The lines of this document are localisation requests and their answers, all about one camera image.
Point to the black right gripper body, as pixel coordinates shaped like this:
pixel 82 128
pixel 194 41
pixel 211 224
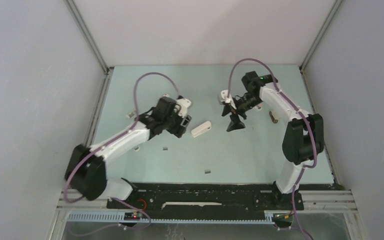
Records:
pixel 245 103

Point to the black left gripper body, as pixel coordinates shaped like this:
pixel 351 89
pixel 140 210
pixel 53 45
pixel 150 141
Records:
pixel 174 124

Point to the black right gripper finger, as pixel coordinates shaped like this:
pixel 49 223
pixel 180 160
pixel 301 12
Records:
pixel 227 109
pixel 235 123

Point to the white stapler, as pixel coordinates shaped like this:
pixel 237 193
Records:
pixel 201 129

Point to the beige stapler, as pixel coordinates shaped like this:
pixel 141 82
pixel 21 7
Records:
pixel 274 117

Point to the light blue stapler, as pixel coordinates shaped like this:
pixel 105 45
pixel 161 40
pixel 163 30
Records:
pixel 136 149

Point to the pink stapler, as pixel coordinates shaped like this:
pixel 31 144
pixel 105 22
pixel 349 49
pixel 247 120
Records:
pixel 259 106

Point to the white staple tray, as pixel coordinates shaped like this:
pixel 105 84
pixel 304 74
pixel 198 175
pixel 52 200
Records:
pixel 131 114

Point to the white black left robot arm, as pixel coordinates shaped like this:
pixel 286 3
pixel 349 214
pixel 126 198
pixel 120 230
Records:
pixel 87 171

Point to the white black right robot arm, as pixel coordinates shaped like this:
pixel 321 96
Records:
pixel 304 134

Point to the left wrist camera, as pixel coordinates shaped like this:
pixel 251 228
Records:
pixel 182 105

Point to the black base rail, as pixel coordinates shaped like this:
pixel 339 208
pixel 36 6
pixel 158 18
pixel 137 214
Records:
pixel 211 202

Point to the aluminium frame rail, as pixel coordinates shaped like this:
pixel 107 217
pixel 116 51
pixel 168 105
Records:
pixel 107 210

